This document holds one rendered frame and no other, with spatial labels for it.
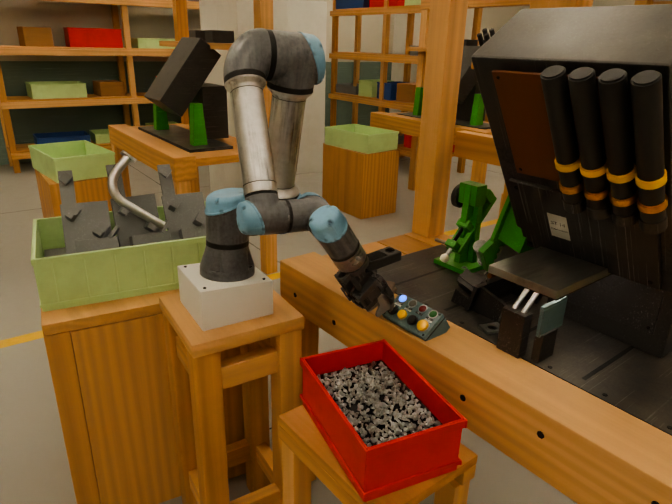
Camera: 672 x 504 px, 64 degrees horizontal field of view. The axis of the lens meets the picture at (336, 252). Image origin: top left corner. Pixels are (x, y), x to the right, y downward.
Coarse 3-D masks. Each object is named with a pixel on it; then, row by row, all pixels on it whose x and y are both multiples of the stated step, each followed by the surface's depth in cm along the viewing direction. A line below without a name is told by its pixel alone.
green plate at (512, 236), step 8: (504, 208) 129; (504, 216) 130; (512, 216) 129; (496, 224) 132; (504, 224) 131; (512, 224) 130; (496, 232) 132; (504, 232) 132; (512, 232) 130; (520, 232) 128; (496, 240) 134; (504, 240) 132; (512, 240) 131; (520, 240) 129; (512, 248) 131; (520, 248) 129; (528, 248) 131
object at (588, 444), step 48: (288, 288) 173; (336, 288) 155; (336, 336) 157; (384, 336) 139; (432, 384) 128; (480, 384) 116; (528, 384) 113; (480, 432) 119; (528, 432) 108; (576, 432) 100; (624, 432) 100; (576, 480) 102; (624, 480) 94
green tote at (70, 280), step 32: (32, 256) 156; (64, 256) 157; (96, 256) 161; (128, 256) 166; (160, 256) 171; (192, 256) 176; (64, 288) 161; (96, 288) 165; (128, 288) 170; (160, 288) 174
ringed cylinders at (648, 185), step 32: (544, 96) 88; (576, 96) 83; (608, 96) 79; (640, 96) 76; (576, 128) 88; (608, 128) 83; (640, 128) 79; (576, 160) 95; (608, 160) 88; (640, 160) 83; (576, 192) 99; (608, 192) 95; (640, 192) 88; (640, 224) 93
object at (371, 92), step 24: (336, 0) 778; (360, 0) 741; (384, 0) 697; (408, 0) 668; (336, 24) 792; (360, 24) 816; (384, 24) 705; (408, 24) 729; (480, 24) 641; (336, 48) 804; (360, 48) 829; (384, 48) 714; (408, 48) 737; (336, 72) 817; (384, 72) 726; (408, 72) 750; (336, 96) 814; (360, 96) 775; (384, 96) 736; (408, 96) 706; (408, 144) 720
